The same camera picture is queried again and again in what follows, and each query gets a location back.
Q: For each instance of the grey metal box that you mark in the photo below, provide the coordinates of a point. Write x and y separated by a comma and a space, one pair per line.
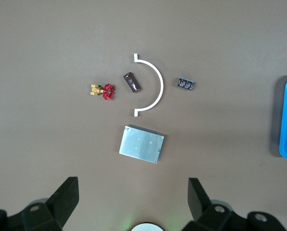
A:
141, 144

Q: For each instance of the small black terminal block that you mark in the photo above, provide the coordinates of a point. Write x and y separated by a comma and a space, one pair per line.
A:
186, 83

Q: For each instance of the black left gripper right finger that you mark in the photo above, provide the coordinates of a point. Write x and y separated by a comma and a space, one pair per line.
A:
213, 216

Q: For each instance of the glossy brown capacitor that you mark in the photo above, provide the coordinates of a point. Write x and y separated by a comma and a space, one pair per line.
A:
131, 82

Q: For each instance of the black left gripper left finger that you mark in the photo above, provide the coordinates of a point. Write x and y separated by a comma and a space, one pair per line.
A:
49, 214

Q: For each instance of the brown table cover sheet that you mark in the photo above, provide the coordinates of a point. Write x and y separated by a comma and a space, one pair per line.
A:
61, 48

